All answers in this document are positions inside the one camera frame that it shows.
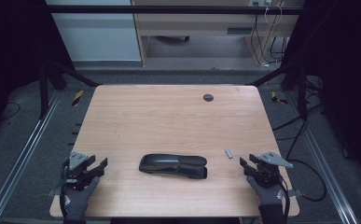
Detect black stapler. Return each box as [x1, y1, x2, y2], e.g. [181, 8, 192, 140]
[138, 153, 208, 180]

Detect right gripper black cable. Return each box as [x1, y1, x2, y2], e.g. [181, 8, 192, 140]
[279, 176, 292, 218]

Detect black frame strut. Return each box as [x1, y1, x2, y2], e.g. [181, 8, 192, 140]
[38, 60, 102, 119]
[246, 60, 308, 120]

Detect black horizontal frame bar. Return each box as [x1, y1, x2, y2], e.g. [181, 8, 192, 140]
[46, 5, 305, 15]

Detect person's right hand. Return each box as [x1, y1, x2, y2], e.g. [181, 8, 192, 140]
[246, 176, 285, 207]

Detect yellow black tape strip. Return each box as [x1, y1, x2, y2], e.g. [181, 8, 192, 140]
[271, 91, 288, 105]
[71, 90, 84, 107]

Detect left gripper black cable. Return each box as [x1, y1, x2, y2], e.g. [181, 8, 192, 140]
[59, 158, 72, 218]

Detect white hanging cable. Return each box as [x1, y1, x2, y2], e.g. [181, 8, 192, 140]
[264, 0, 284, 26]

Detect thin black floor cable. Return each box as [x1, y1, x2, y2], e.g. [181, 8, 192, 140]
[0, 102, 21, 120]

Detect black hanging cables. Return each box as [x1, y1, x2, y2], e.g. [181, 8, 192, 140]
[250, 13, 289, 68]

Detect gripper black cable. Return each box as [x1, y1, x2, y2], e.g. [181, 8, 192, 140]
[59, 158, 72, 218]
[279, 176, 292, 218]

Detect aluminium floor rail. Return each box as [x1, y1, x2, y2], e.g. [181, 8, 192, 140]
[0, 90, 62, 224]
[285, 91, 359, 224]

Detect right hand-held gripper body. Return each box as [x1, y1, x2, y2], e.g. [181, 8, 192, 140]
[253, 151, 294, 189]

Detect grey tape piece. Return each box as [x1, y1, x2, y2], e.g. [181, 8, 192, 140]
[47, 187, 64, 198]
[285, 189, 303, 199]

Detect white cabinet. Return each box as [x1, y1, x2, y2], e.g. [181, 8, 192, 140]
[45, 0, 143, 63]

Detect black straight floor cable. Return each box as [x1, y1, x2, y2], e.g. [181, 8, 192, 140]
[272, 104, 324, 132]

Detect black looped floor cable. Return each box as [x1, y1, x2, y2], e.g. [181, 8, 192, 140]
[285, 158, 327, 203]

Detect light wooden desk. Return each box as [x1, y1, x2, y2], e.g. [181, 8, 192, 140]
[131, 0, 305, 68]

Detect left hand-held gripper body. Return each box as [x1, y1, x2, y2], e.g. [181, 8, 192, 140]
[64, 151, 99, 191]

